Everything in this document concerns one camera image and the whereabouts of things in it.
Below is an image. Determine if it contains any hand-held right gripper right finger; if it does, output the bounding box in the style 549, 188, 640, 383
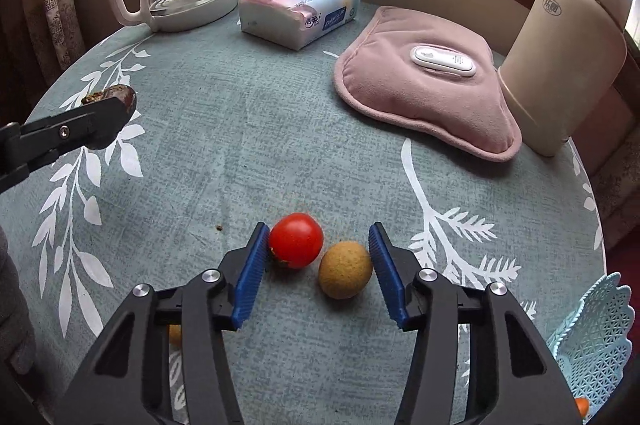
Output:
368, 221, 586, 425

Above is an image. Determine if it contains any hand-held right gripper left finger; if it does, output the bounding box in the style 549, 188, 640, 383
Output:
52, 221, 271, 425

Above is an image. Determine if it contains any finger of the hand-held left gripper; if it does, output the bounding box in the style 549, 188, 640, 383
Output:
0, 96, 128, 193

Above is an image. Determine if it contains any red cherry tomato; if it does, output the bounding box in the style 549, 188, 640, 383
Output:
268, 212, 325, 269

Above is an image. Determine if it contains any dark brown water chestnut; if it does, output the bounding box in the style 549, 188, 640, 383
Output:
80, 85, 138, 131

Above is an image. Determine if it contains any light blue plastic basket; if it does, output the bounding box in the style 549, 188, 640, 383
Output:
545, 271, 636, 423

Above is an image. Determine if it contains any grey-green leaf print tablecloth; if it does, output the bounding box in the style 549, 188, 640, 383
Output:
0, 0, 608, 425

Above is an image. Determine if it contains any pink hot water bag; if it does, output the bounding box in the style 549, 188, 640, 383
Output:
333, 5, 523, 162

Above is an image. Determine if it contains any soft tissue pack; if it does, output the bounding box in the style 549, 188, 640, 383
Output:
238, 0, 362, 52

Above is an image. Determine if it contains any cream thermos flask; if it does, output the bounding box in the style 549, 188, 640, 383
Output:
497, 0, 633, 157

